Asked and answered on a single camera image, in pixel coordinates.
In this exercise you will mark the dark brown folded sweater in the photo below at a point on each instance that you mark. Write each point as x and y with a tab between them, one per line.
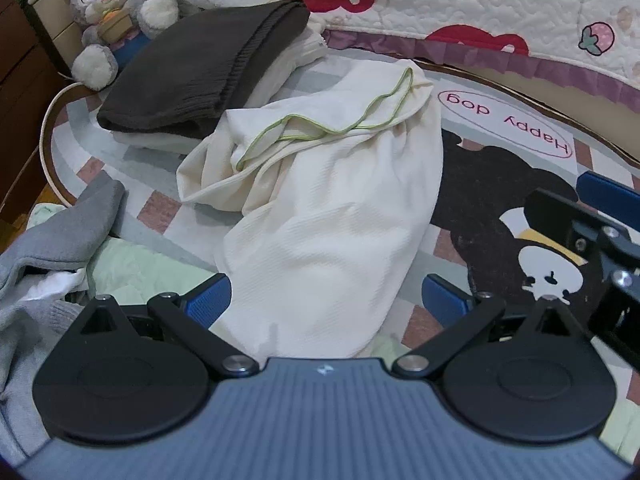
190	60

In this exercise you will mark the cream garment with green trim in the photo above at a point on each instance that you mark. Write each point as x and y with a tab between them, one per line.
325	210

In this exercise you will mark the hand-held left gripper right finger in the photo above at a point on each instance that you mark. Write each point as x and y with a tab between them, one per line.
445	302

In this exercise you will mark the grey knit sweater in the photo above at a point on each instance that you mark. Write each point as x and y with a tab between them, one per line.
60	230

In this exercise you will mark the light green garment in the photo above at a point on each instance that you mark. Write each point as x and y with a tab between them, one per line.
135	265

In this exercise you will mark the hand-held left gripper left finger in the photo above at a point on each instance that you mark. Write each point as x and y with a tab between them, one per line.
212	297

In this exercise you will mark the beige bed base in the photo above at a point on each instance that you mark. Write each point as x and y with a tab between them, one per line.
575	105

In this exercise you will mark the dark wooden cabinet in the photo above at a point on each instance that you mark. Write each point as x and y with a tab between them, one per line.
20	85

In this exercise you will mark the small white cloth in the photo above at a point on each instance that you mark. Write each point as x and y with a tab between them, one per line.
50	285

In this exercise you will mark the beige drawer unit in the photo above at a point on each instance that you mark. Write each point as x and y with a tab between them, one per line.
60	25

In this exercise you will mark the red bear print quilt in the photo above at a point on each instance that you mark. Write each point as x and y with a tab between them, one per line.
475	5

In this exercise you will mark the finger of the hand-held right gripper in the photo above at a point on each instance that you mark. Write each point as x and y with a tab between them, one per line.
555	220
610	192

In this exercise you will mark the cartoon dog rug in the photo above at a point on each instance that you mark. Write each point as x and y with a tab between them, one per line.
500	180

